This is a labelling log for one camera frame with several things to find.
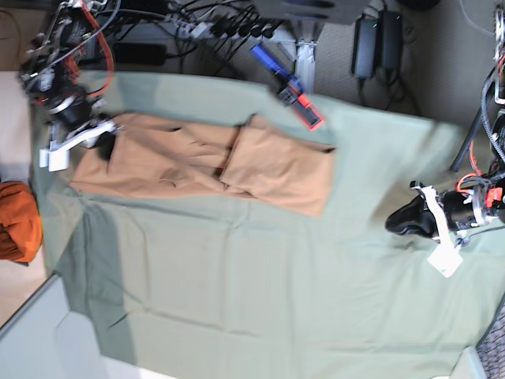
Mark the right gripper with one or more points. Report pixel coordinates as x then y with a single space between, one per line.
74 111

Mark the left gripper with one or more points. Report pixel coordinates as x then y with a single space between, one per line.
477 207

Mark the tan T-shirt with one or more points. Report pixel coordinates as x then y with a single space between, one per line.
154 157

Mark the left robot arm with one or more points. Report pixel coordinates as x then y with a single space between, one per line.
490 117

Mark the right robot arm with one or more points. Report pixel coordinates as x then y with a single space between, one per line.
49 79

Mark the orange folded cloth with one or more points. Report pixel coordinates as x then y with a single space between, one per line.
21 227

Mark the green table cloth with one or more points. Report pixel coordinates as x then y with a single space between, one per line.
219 287

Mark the black power strip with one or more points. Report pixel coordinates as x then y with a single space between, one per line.
231 29

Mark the black power adapter brick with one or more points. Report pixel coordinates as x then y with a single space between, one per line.
364 48

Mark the grey plastic bin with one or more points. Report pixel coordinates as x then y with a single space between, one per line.
46 339

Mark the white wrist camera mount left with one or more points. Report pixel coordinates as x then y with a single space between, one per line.
435 216

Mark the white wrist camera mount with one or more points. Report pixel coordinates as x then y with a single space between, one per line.
435 216
55 156

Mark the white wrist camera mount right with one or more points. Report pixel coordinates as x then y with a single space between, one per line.
55 156

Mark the blue handled red clamp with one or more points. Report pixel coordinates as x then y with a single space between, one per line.
291 92

